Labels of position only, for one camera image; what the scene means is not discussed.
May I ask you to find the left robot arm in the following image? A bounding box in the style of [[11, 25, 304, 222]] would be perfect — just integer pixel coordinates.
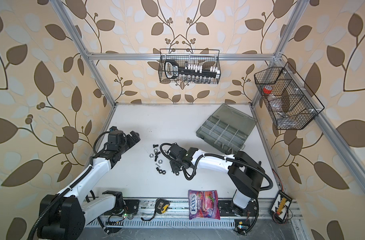
[[27, 127, 140, 240]]

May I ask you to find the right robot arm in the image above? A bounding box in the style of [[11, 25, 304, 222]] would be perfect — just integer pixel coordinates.
[[159, 143, 273, 210]]

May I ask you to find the black hex nut pair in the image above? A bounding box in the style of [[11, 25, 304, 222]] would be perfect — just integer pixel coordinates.
[[156, 167, 166, 175]]

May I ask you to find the yellow black tape measure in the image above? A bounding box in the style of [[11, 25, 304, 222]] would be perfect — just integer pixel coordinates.
[[140, 199, 170, 222]]

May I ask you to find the purple Fox's candy bag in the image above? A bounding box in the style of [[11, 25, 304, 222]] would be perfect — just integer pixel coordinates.
[[188, 190, 220, 220]]

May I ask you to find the grey plastic organizer box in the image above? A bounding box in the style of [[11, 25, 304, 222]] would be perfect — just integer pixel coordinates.
[[196, 104, 256, 155]]

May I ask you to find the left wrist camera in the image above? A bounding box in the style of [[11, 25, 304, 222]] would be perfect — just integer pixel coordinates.
[[108, 126, 117, 134]]

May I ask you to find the socket set on black rail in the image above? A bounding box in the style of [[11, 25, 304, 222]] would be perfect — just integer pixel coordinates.
[[162, 60, 221, 84]]

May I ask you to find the back wire basket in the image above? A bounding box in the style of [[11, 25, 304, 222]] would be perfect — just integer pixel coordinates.
[[158, 48, 221, 85]]

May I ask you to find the wire basket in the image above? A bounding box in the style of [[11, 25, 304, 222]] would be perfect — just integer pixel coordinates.
[[254, 63, 325, 130], [158, 48, 221, 85]]

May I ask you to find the small electronics board with wires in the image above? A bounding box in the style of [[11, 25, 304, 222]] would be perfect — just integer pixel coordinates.
[[269, 190, 293, 225]]

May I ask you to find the right wire basket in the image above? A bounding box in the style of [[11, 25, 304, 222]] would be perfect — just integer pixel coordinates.
[[254, 63, 325, 130]]

